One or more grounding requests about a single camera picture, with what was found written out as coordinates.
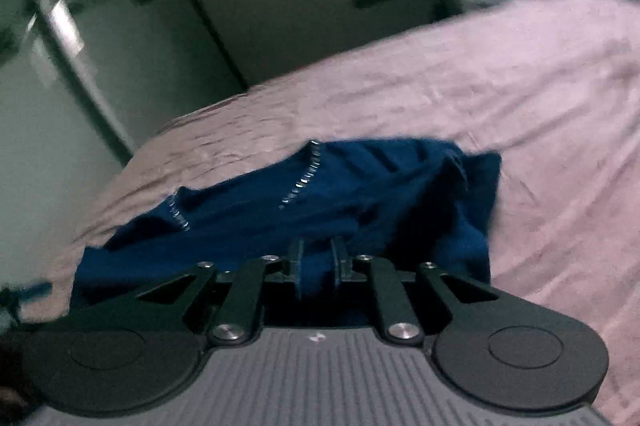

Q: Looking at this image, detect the glossy grey wardrobe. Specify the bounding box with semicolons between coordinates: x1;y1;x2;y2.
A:
0;0;249;267

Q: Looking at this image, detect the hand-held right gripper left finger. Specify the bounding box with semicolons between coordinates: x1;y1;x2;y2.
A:
133;237;306;348

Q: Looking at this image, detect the pink bed sheet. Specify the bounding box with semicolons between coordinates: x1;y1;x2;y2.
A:
45;0;640;426

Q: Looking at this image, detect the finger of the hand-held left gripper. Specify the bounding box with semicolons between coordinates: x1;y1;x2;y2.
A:
0;281;54;324

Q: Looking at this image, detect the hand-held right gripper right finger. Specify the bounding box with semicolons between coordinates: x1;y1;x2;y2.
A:
329;236;505;348

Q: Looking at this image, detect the dark blue garment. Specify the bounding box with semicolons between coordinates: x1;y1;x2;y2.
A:
70;137;503;330

